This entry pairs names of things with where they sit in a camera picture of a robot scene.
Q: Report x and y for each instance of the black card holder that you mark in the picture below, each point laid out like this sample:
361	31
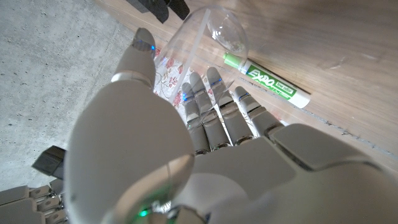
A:
49	161

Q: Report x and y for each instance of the floral backdrop cloth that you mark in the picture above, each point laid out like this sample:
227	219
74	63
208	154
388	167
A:
171	79

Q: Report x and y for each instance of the black pump cap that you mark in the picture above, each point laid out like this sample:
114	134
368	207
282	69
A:
164	7

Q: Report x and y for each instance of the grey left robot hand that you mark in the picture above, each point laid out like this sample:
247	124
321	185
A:
248	174

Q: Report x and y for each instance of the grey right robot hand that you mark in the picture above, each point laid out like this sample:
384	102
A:
25	205

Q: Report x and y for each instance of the clear dispenser bottle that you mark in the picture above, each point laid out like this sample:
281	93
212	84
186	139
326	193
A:
208	46

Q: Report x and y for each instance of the green dry erase marker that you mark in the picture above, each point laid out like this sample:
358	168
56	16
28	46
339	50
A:
273	83

